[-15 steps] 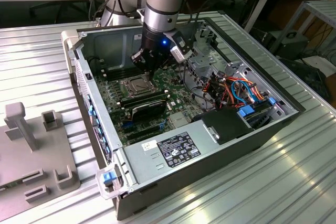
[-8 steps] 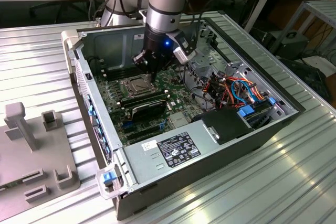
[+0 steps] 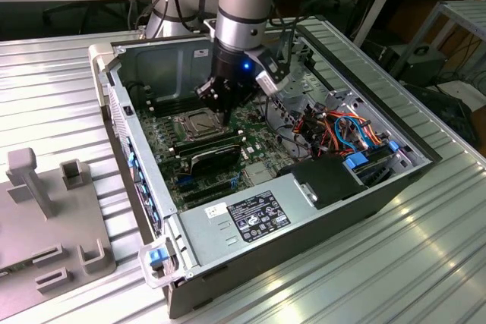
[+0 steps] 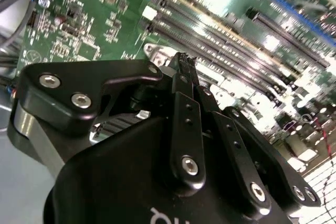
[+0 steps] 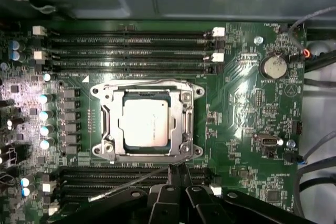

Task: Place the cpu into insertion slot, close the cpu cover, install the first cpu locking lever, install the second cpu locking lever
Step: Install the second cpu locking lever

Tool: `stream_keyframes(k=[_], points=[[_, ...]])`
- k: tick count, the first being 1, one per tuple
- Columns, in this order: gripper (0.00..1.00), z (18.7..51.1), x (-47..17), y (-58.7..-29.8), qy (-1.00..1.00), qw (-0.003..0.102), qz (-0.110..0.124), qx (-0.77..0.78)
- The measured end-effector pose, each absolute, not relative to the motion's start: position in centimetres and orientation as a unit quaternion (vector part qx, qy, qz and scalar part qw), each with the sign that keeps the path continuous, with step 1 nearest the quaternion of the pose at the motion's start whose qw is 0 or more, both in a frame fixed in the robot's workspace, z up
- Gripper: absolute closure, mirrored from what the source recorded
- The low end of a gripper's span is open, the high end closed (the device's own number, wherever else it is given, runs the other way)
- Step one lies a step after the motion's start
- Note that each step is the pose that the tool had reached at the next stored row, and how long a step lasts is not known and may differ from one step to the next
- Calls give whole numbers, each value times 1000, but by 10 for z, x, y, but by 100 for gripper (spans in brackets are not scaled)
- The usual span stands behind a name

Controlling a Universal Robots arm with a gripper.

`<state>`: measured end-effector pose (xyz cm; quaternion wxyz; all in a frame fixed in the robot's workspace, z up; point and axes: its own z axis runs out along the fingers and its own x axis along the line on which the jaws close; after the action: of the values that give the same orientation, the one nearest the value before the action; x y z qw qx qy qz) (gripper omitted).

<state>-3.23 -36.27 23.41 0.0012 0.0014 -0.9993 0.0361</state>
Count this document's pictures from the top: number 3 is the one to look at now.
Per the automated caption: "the silver square CPU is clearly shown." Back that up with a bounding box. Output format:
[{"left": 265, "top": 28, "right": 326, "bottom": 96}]
[{"left": 189, "top": 114, "right": 225, "bottom": 139}]

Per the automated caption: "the metal wire locking lever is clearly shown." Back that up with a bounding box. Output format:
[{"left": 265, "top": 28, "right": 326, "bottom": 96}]
[{"left": 175, "top": 109, "right": 213, "bottom": 123}]

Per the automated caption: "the metal socket cover frame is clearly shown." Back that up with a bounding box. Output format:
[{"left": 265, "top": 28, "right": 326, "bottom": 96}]
[{"left": 181, "top": 109, "right": 233, "bottom": 143}]

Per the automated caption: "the black RAM slot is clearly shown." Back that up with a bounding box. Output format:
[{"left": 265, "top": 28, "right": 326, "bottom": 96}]
[
  {"left": 147, "top": 95, "right": 199, "bottom": 109},
  {"left": 175, "top": 139, "right": 245, "bottom": 159},
  {"left": 149, "top": 99, "right": 200, "bottom": 112},
  {"left": 175, "top": 134, "right": 244, "bottom": 155},
  {"left": 173, "top": 130, "right": 242, "bottom": 150},
  {"left": 147, "top": 92, "right": 198, "bottom": 105},
  {"left": 150, "top": 102, "right": 202, "bottom": 115}
]

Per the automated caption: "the CPU socket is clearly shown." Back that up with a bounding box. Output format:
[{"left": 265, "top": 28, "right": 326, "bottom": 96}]
[{"left": 173, "top": 108, "right": 235, "bottom": 144}]

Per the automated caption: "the silver perforated drive cage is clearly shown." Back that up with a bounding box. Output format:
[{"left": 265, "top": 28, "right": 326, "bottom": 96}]
[{"left": 264, "top": 58, "right": 328, "bottom": 113}]

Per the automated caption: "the green motherboard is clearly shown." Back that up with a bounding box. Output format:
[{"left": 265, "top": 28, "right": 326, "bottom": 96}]
[{"left": 134, "top": 88, "right": 284, "bottom": 213}]

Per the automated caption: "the black graphics card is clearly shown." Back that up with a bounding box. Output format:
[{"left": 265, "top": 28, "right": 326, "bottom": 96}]
[{"left": 188, "top": 144, "right": 241, "bottom": 178}]

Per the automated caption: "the silver chipset heatsink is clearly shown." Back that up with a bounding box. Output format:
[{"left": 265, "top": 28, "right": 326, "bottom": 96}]
[{"left": 243, "top": 163, "right": 276, "bottom": 185}]

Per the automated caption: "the black plastic shroud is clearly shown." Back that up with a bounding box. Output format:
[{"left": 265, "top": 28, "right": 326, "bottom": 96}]
[{"left": 276, "top": 157, "right": 368, "bottom": 210}]

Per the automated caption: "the hard disk in blue carrier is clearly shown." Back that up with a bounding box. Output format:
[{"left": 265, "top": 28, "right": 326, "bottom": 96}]
[{"left": 343, "top": 147, "right": 396, "bottom": 188}]

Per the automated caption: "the grey power supply unit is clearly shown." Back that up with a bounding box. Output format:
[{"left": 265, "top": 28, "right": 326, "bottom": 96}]
[{"left": 178, "top": 171, "right": 320, "bottom": 269}]

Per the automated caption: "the open grey PC case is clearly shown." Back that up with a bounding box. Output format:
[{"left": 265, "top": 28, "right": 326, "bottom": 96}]
[{"left": 87, "top": 24, "right": 443, "bottom": 319}]

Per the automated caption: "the black equipment box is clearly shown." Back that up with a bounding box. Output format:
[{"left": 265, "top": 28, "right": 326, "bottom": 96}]
[{"left": 405, "top": 45, "right": 446, "bottom": 87}]

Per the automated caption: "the black bag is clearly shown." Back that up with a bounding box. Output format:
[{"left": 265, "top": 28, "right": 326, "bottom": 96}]
[{"left": 401, "top": 83, "right": 480, "bottom": 143}]

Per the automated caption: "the grey metal shelf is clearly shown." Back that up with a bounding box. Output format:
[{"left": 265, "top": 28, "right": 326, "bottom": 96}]
[{"left": 389, "top": 0, "right": 486, "bottom": 82}]

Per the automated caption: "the grey plastic parts rack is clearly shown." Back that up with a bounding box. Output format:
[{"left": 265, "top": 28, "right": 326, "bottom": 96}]
[{"left": 0, "top": 147, "right": 115, "bottom": 295}]

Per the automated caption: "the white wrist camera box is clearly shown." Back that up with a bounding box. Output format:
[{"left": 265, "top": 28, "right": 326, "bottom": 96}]
[{"left": 253, "top": 50, "right": 293, "bottom": 96}]

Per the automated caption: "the orange wire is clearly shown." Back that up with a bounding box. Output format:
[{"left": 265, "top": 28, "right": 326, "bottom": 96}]
[{"left": 324, "top": 110, "right": 384, "bottom": 146}]

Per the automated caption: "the blue wire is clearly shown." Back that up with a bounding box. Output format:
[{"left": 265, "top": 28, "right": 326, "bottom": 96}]
[{"left": 333, "top": 114, "right": 371, "bottom": 156}]

